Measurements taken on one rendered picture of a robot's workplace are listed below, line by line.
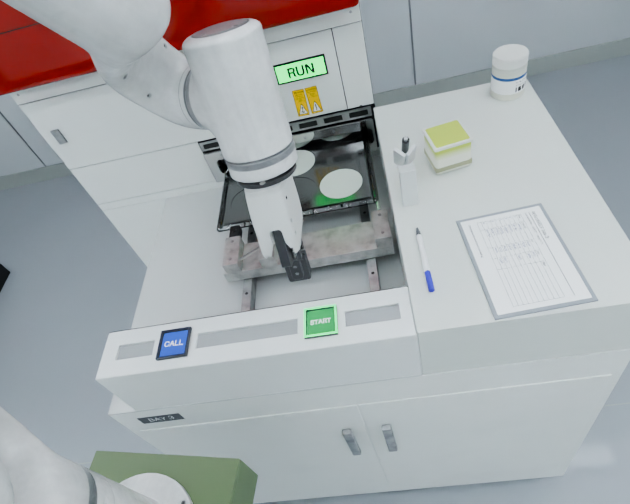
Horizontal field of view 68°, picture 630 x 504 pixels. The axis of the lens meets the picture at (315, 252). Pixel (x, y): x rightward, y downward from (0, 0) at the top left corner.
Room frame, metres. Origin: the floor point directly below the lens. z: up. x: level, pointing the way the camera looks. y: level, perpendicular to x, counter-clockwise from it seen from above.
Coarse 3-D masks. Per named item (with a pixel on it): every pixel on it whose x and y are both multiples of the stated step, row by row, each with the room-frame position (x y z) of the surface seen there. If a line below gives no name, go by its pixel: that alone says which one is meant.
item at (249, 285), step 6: (252, 228) 0.83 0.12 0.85; (252, 234) 0.81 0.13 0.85; (252, 240) 0.79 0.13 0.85; (246, 282) 0.68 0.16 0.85; (252, 282) 0.67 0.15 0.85; (246, 288) 0.66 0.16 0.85; (252, 288) 0.66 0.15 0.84; (246, 294) 0.64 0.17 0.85; (252, 294) 0.65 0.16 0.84; (246, 300) 0.63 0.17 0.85; (252, 300) 0.63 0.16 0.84; (246, 306) 0.61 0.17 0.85; (252, 306) 0.62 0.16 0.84
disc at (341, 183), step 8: (328, 176) 0.86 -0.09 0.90; (336, 176) 0.85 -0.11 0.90; (344, 176) 0.84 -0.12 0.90; (352, 176) 0.83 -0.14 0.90; (360, 176) 0.82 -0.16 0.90; (320, 184) 0.84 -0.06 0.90; (328, 184) 0.83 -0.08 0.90; (336, 184) 0.82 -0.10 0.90; (344, 184) 0.81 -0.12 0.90; (352, 184) 0.81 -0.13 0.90; (360, 184) 0.80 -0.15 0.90; (328, 192) 0.81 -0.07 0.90; (336, 192) 0.80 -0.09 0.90; (344, 192) 0.79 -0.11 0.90; (352, 192) 0.78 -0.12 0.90
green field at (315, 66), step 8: (288, 64) 1.00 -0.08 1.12; (296, 64) 1.00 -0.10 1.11; (304, 64) 1.00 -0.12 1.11; (312, 64) 0.99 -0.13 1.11; (320, 64) 0.99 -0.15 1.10; (280, 72) 1.01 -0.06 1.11; (288, 72) 1.00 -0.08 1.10; (296, 72) 1.00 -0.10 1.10; (304, 72) 1.00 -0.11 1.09; (312, 72) 0.99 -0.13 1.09; (320, 72) 0.99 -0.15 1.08; (280, 80) 1.01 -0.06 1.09; (288, 80) 1.01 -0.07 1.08
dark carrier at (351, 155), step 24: (312, 144) 1.00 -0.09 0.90; (336, 144) 0.97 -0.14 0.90; (360, 144) 0.93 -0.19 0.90; (312, 168) 0.91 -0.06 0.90; (336, 168) 0.88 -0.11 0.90; (360, 168) 0.85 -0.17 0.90; (240, 192) 0.92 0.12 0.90; (312, 192) 0.83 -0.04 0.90; (360, 192) 0.77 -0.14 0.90; (240, 216) 0.83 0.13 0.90
